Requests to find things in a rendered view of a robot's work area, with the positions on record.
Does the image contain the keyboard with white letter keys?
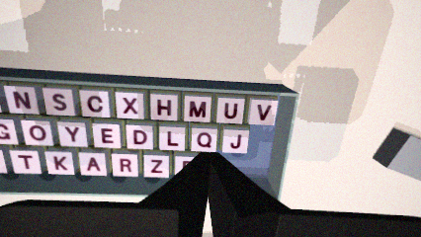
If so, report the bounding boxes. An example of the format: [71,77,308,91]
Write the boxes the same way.
[0,67,301,202]

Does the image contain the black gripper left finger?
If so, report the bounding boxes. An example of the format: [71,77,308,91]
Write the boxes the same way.
[0,151,211,237]

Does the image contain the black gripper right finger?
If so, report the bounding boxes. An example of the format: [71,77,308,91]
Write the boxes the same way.
[209,152,421,237]

